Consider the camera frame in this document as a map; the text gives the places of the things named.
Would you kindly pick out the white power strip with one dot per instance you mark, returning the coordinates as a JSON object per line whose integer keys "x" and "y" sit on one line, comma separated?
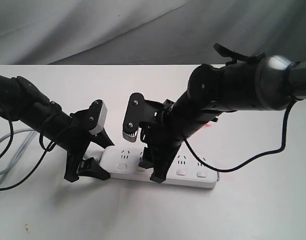
{"x": 123, "y": 163}

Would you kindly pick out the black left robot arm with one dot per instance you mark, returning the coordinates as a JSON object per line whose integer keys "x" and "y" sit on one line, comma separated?
{"x": 21, "y": 100}

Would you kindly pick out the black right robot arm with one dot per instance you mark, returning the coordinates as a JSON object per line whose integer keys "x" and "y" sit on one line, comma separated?
{"x": 257, "y": 82}

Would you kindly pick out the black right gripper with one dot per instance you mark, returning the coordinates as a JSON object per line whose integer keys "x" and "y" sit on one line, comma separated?
{"x": 160, "y": 150}

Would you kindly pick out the grey backdrop cloth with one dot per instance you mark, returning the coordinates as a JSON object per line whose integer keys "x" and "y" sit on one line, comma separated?
{"x": 142, "y": 32}

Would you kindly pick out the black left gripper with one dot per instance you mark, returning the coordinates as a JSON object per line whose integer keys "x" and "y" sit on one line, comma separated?
{"x": 75, "y": 139}

